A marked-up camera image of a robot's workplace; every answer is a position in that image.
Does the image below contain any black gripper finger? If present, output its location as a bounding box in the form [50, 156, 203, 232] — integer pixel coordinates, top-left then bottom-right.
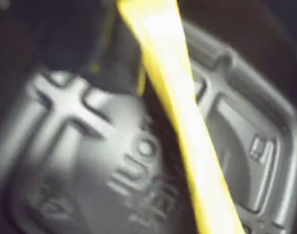
[29, 0, 147, 96]

